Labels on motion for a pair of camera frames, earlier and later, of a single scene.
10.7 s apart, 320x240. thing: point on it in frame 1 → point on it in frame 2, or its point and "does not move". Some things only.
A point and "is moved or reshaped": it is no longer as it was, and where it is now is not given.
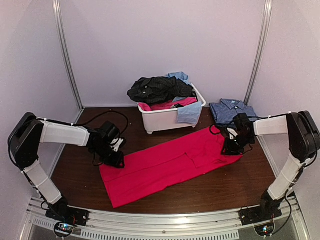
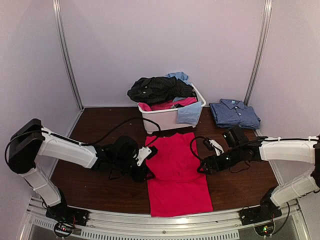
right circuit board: (264, 229) does not move
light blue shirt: (190, 113) does not move
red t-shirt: (165, 166) is moved or reshaped
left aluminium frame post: (57, 7) does not move
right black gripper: (229, 150) → (210, 161)
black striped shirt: (158, 89) does not move
